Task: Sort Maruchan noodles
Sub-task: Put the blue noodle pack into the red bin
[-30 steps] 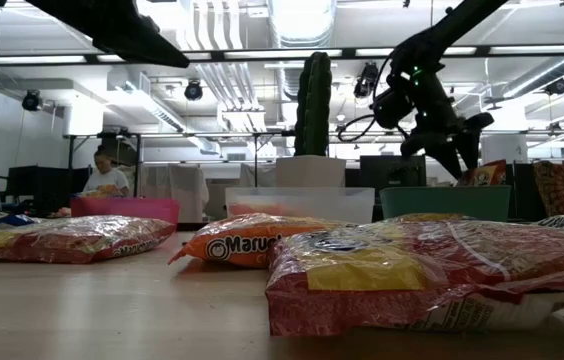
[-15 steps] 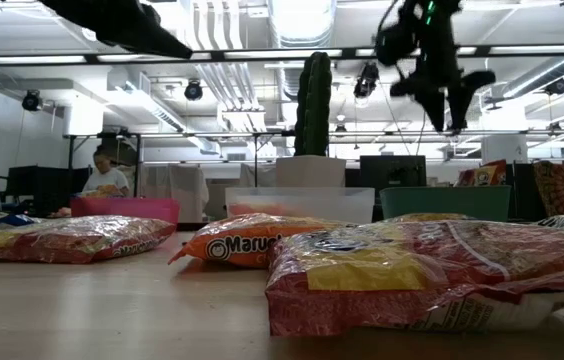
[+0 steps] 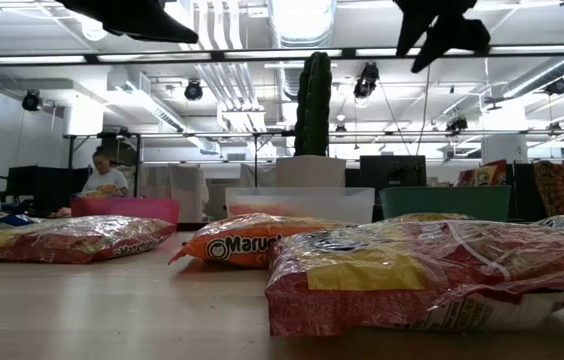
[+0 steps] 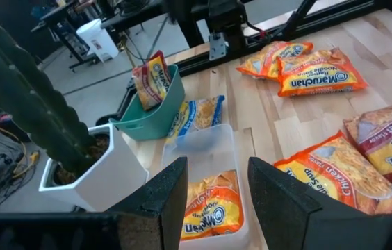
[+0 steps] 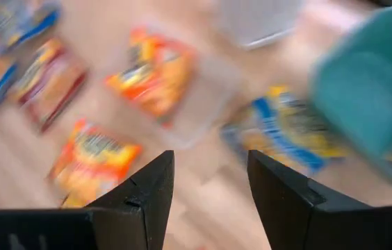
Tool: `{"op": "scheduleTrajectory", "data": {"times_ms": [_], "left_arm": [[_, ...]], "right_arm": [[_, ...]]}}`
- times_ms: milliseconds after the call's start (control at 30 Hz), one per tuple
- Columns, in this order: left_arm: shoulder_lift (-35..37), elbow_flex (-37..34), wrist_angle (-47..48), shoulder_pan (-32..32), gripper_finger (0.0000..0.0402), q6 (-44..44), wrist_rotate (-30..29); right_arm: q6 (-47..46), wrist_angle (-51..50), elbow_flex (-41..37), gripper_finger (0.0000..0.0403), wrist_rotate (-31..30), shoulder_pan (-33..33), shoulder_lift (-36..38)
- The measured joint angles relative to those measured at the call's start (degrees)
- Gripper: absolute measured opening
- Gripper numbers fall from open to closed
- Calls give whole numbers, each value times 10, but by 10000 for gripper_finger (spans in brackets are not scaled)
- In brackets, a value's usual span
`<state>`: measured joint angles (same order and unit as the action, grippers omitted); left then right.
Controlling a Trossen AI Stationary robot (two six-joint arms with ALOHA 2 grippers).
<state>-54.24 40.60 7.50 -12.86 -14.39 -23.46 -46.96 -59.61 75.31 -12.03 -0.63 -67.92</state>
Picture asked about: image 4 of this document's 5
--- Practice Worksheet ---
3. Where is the black desk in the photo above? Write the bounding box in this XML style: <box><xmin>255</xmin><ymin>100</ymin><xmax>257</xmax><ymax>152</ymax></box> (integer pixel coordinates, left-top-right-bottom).
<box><xmin>31</xmin><ymin>0</ymin><xmax>105</xmax><ymax>72</ymax></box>

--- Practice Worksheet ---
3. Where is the teal plastic bin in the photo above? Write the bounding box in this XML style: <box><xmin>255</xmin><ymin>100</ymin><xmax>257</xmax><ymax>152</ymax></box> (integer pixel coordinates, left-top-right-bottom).
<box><xmin>108</xmin><ymin>64</ymin><xmax>186</xmax><ymax>142</ymax></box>

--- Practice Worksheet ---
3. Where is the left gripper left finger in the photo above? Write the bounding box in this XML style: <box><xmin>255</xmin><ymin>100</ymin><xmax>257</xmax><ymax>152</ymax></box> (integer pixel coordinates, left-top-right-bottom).
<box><xmin>107</xmin><ymin>156</ymin><xmax>189</xmax><ymax>250</ymax></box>

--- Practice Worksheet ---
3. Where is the silver metal bracket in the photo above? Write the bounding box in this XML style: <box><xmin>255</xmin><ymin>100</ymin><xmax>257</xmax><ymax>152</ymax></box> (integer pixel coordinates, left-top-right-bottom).
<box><xmin>209</xmin><ymin>31</ymin><xmax>227</xmax><ymax>62</ymax></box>

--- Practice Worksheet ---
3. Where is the white waste bin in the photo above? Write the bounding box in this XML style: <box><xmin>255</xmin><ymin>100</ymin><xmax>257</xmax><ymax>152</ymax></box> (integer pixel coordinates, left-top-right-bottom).
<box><xmin>76</xmin><ymin>17</ymin><xmax>120</xmax><ymax>63</ymax></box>

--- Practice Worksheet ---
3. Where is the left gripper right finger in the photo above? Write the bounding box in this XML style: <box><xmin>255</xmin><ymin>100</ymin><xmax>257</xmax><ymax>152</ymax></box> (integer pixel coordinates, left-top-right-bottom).
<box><xmin>247</xmin><ymin>156</ymin><xmax>325</xmax><ymax>250</ymax></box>

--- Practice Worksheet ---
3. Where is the clear plastic container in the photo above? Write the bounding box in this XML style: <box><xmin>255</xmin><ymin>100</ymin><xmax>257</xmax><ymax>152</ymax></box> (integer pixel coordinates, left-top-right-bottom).
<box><xmin>161</xmin><ymin>124</ymin><xmax>252</xmax><ymax>250</ymax></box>

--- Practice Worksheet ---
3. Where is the blue soy sauce noodle pack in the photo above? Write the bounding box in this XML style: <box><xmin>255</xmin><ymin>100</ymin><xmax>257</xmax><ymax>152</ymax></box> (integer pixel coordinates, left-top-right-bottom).
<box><xmin>166</xmin><ymin>95</ymin><xmax>226</xmax><ymax>143</ymax></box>

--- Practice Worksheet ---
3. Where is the orange chicken noodle pack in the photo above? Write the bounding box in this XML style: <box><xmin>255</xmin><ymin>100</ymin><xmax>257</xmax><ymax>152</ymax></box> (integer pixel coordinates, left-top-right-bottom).
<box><xmin>275</xmin><ymin>47</ymin><xmax>369</xmax><ymax>98</ymax></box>
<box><xmin>274</xmin><ymin>130</ymin><xmax>392</xmax><ymax>215</ymax></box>
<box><xmin>236</xmin><ymin>40</ymin><xmax>314</xmax><ymax>81</ymax></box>
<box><xmin>181</xmin><ymin>169</ymin><xmax>245</xmax><ymax>242</ymax></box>

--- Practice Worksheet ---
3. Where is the yellow cable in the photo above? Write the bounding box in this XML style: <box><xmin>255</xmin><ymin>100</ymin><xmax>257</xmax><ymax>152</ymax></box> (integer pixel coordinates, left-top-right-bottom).
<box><xmin>0</xmin><ymin>117</ymin><xmax>41</xmax><ymax>180</ymax></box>

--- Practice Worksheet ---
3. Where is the green cactus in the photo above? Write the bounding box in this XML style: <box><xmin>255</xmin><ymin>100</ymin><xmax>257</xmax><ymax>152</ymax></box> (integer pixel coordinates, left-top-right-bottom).
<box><xmin>0</xmin><ymin>15</ymin><xmax>97</xmax><ymax>178</ymax></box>

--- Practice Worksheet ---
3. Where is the white hexagonal plant pot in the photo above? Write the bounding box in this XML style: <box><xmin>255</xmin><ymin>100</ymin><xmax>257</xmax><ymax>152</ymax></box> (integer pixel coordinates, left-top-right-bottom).
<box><xmin>38</xmin><ymin>123</ymin><xmax>150</xmax><ymax>213</ymax></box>

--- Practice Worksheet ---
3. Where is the red beef noodle pack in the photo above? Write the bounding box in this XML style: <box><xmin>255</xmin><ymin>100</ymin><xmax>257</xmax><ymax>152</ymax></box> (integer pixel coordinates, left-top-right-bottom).
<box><xmin>132</xmin><ymin>50</ymin><xmax>172</xmax><ymax>111</ymax></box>
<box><xmin>343</xmin><ymin>98</ymin><xmax>392</xmax><ymax>184</ymax></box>

